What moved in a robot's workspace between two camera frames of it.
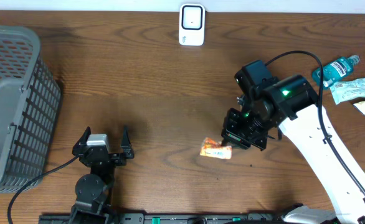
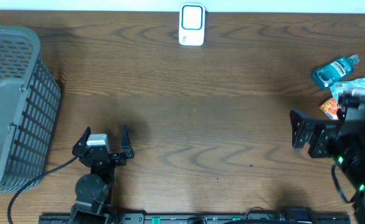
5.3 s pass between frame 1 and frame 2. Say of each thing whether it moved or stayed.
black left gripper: stayed
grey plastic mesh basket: stayed
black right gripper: moved
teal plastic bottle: stayed
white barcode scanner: stayed
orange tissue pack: moved
